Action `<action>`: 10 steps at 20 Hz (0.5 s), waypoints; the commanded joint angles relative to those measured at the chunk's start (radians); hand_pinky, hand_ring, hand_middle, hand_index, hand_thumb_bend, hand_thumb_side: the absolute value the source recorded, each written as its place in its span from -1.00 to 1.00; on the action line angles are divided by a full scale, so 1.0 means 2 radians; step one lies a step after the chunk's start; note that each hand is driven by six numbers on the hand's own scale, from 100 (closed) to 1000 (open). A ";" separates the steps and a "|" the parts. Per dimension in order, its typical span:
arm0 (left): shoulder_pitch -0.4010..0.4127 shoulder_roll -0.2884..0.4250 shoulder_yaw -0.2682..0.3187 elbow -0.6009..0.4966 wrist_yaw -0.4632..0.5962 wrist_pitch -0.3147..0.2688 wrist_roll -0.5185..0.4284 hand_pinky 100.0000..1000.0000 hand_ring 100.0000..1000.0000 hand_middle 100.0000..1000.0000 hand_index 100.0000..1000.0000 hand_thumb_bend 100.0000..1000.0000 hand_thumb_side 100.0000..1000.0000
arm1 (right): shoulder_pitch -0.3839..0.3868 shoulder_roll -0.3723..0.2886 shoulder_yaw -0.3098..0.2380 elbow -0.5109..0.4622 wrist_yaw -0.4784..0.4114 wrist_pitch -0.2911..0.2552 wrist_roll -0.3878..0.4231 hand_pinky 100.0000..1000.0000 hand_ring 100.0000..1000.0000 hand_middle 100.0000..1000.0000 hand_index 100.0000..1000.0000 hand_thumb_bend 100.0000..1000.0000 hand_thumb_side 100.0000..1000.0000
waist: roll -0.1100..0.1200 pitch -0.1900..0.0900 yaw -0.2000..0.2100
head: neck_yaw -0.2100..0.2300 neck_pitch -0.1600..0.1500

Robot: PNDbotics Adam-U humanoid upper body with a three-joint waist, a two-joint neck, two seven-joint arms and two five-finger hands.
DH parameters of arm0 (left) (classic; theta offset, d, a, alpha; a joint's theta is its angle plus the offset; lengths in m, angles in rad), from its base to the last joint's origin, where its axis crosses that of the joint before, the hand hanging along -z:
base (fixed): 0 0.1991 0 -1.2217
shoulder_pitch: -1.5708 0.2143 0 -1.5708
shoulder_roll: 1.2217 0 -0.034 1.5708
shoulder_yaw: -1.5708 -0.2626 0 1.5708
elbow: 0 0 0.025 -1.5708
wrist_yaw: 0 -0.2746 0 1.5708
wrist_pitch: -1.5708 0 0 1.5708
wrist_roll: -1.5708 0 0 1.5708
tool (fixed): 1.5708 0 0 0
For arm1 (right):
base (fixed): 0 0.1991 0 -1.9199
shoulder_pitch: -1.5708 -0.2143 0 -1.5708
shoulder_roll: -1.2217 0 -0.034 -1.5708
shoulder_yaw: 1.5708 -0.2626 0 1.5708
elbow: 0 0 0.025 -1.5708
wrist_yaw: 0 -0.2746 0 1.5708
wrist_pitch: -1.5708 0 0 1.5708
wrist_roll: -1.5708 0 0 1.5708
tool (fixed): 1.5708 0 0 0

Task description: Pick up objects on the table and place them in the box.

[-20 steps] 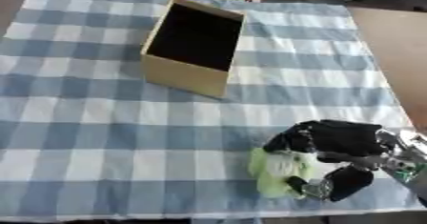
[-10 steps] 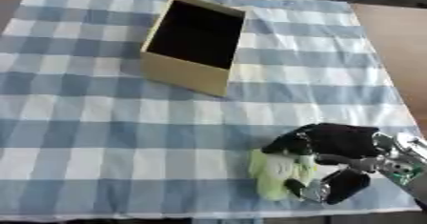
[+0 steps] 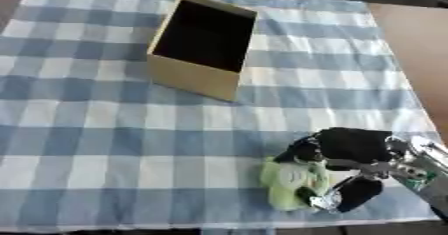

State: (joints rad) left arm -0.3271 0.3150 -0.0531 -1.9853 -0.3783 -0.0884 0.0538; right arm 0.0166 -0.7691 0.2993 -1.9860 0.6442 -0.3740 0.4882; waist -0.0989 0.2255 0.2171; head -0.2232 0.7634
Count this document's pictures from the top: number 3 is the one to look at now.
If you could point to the light green soft toy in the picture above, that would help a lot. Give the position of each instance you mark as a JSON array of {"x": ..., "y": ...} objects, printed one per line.
[{"x": 289, "y": 182}]

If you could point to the tan cardboard box black inside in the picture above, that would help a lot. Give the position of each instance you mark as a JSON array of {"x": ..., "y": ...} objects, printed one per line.
[{"x": 201, "y": 45}]

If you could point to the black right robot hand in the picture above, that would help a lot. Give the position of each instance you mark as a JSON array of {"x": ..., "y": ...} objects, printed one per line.
[{"x": 353, "y": 144}]

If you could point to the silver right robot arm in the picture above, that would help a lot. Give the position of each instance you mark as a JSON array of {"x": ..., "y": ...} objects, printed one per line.
[{"x": 424, "y": 169}]

